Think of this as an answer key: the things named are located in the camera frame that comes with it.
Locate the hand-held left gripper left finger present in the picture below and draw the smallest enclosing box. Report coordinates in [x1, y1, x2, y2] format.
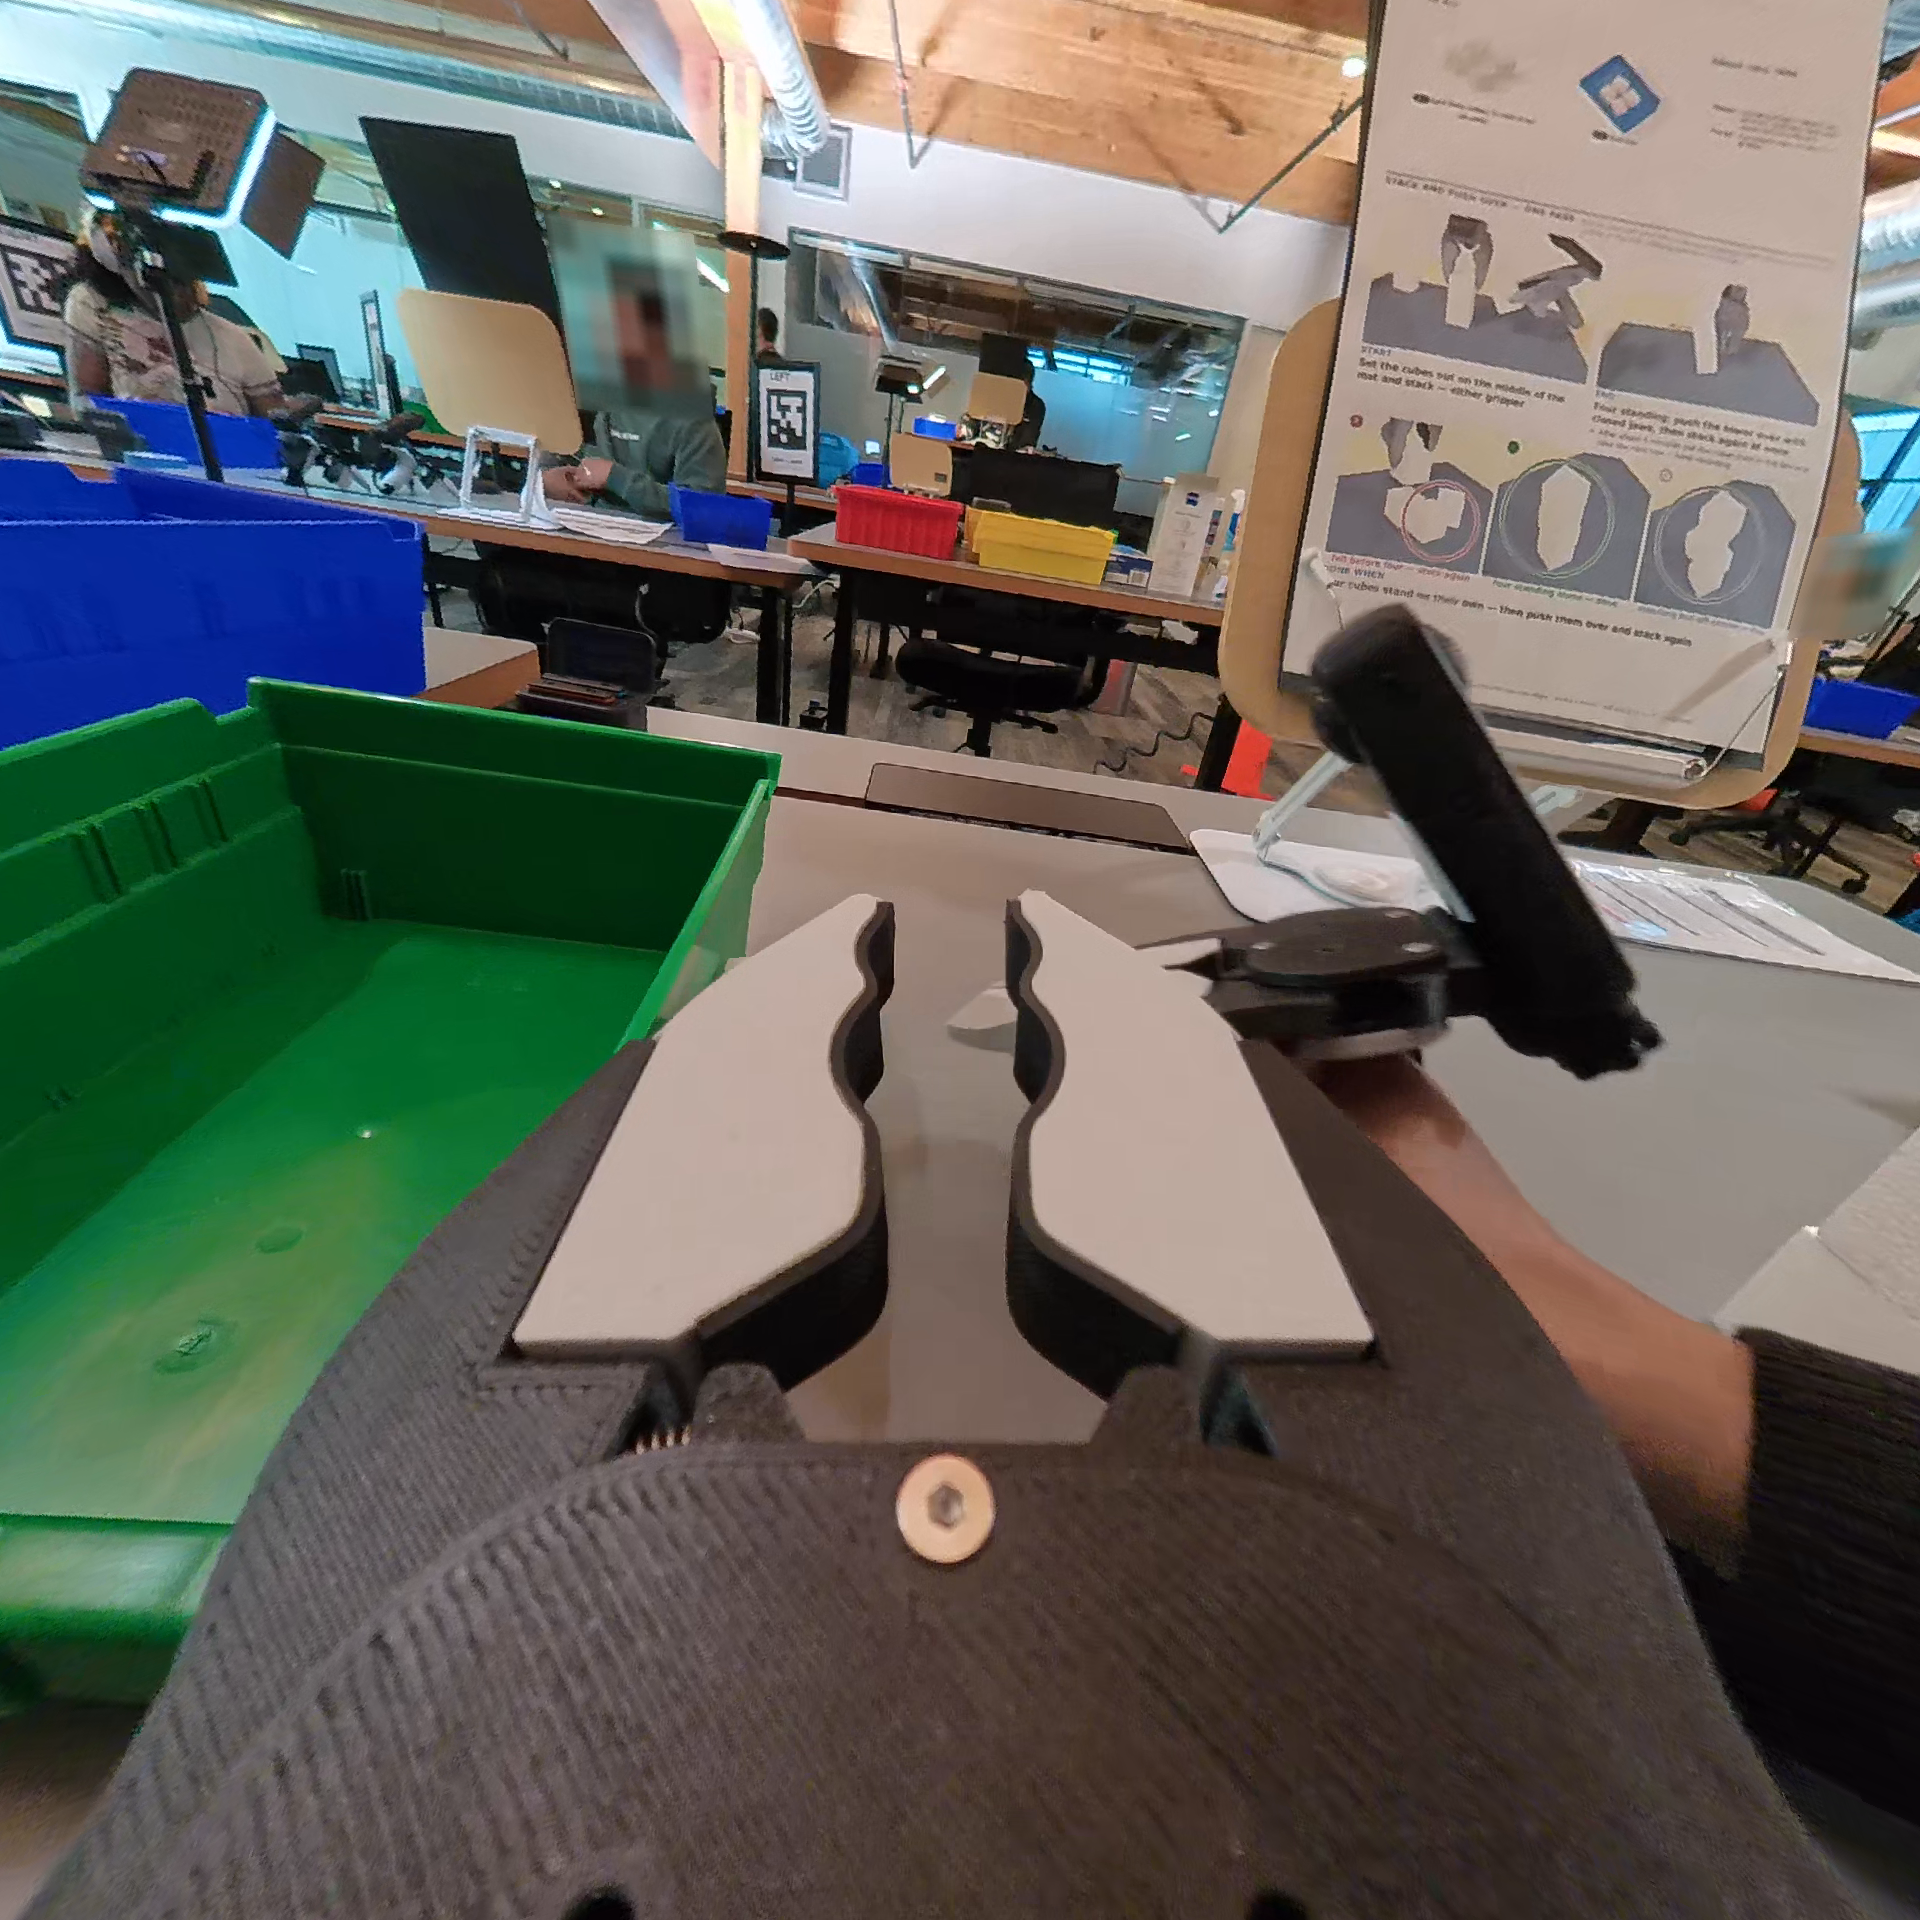
[509, 894, 899, 1397]

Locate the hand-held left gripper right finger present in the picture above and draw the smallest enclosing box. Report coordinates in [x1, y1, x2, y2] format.
[1002, 888, 1378, 1403]

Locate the green plastic bin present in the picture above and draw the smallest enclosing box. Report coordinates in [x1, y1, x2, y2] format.
[0, 678, 783, 1712]

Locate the person's right forearm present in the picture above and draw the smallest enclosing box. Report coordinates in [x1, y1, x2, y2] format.
[1558, 1206, 1920, 1800]

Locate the grey desk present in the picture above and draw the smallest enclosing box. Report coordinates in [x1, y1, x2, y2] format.
[0, 704, 1920, 1920]

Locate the wooden desk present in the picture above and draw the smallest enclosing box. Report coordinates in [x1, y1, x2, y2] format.
[223, 479, 818, 724]
[786, 520, 1229, 735]

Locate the wood-edged desk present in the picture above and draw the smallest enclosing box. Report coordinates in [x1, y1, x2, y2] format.
[423, 623, 542, 711]

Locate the person's right hand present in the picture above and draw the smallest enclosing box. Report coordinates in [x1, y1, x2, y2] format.
[1302, 1048, 1583, 1379]

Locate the black office chair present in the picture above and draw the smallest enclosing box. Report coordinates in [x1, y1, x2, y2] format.
[896, 591, 1115, 759]

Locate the laminated paper sheet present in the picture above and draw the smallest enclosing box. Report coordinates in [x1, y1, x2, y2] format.
[1558, 854, 1920, 984]

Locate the white carton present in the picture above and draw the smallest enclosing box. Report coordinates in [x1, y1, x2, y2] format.
[1147, 470, 1226, 595]

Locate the yellow plastic bin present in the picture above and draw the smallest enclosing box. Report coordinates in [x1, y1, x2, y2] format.
[967, 508, 1119, 588]

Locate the red plastic bin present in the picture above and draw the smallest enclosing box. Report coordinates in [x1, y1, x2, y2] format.
[832, 482, 964, 560]

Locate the small black device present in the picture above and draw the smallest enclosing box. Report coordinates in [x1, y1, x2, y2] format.
[517, 614, 666, 733]

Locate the marker tag sign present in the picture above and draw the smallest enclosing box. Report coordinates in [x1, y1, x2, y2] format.
[0, 218, 79, 359]
[752, 359, 822, 485]

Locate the printed instruction sheet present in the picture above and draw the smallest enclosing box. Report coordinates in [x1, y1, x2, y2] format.
[1279, 0, 1888, 752]

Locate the large blue plastic bin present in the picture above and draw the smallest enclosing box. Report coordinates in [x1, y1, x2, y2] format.
[0, 455, 431, 752]

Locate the black flag panel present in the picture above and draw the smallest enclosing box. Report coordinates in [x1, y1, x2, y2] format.
[359, 116, 570, 362]

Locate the studio light panel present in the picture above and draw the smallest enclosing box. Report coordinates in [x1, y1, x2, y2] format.
[78, 67, 328, 260]

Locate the dark desk cable cover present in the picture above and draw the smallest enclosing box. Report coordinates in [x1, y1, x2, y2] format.
[866, 760, 1192, 854]

